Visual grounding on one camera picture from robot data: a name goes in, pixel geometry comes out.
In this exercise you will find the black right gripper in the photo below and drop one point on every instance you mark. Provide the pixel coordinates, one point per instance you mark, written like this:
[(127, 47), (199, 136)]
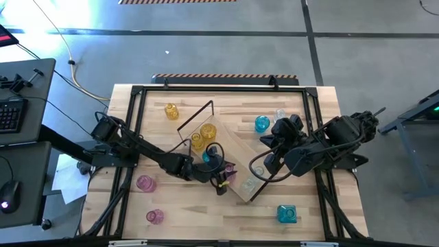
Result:
[(288, 132)]

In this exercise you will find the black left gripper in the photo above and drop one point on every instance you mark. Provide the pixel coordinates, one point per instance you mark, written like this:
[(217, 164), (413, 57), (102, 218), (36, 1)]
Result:
[(202, 172)]

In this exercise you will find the tall pink glass vase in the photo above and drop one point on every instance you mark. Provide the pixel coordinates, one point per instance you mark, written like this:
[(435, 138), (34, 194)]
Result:
[(229, 170)]

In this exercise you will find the round clear ribbed glass vase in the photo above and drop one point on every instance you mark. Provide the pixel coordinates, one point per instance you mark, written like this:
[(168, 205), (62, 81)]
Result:
[(259, 171)]

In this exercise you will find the square clear diamond-cut vase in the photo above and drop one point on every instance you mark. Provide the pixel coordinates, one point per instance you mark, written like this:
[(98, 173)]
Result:
[(248, 186)]

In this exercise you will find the tall yellow ribbed glass vase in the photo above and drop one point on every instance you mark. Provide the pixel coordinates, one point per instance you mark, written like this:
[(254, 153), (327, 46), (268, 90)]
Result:
[(197, 140)]

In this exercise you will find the squat yellow glass vase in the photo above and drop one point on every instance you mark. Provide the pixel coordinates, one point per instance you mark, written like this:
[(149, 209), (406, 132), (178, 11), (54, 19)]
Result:
[(208, 132)]

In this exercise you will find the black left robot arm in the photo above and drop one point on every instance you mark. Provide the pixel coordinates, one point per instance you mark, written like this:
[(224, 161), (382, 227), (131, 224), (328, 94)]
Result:
[(147, 152)]

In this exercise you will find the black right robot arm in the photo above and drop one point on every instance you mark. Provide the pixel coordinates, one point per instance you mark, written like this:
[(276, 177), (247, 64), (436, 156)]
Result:
[(346, 132)]

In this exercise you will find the wooden shelf with black legs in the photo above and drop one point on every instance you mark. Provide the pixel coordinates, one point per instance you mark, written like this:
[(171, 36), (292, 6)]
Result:
[(233, 151)]

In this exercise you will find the small teal glass vase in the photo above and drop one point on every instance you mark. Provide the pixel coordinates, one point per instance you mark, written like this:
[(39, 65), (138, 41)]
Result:
[(262, 124)]

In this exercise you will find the small clear glass vase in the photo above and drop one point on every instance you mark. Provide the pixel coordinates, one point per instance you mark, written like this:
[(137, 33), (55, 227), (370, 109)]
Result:
[(280, 115)]

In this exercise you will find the square teal glass vase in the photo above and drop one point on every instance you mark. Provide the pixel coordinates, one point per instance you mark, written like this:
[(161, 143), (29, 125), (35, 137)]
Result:
[(286, 214)]

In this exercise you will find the black table clamp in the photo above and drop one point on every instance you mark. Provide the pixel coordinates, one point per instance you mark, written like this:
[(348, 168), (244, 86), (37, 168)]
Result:
[(166, 83), (273, 81)]

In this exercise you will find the pink ribbed glass vase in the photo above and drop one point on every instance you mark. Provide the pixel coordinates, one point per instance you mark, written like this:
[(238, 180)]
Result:
[(145, 183)]

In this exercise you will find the pink scalloped glass vase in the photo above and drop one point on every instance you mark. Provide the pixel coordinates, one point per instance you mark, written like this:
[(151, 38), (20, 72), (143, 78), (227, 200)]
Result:
[(155, 217)]

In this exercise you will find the small yellow glass bottle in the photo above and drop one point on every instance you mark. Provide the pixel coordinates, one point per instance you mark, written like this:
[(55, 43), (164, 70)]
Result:
[(171, 112)]

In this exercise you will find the black hazard-striped floor mat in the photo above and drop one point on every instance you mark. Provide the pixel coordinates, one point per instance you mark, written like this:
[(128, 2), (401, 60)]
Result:
[(223, 80)]

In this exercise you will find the white paper sheet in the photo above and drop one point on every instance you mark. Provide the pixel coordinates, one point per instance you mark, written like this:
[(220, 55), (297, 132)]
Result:
[(68, 178)]

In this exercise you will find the black support beam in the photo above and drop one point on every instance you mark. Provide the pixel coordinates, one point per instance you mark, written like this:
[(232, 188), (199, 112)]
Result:
[(61, 144)]

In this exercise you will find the black round knob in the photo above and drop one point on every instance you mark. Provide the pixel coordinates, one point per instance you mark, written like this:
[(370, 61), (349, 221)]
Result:
[(46, 224)]

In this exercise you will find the grey desk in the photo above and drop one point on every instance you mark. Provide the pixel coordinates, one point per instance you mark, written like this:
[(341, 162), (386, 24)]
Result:
[(31, 178), (37, 103)]

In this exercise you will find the black computer mouse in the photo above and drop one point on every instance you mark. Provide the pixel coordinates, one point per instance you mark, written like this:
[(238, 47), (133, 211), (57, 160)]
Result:
[(9, 195)]

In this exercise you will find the black keyboard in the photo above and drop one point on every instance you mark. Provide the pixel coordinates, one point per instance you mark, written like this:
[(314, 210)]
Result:
[(12, 116)]

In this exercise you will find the black device with red screen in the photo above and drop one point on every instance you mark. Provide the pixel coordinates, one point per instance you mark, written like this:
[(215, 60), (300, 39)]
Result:
[(7, 36)]

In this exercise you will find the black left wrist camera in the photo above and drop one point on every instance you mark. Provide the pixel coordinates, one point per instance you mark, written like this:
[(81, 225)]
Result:
[(212, 153)]

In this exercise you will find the white bracket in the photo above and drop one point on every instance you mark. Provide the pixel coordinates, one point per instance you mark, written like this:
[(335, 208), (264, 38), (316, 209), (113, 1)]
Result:
[(319, 244), (127, 244)]

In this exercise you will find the grey desk leg frame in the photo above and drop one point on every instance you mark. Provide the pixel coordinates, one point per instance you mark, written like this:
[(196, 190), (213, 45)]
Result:
[(420, 194)]

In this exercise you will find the black desk clamp mount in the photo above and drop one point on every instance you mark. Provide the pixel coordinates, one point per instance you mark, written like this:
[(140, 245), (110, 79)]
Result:
[(17, 84)]

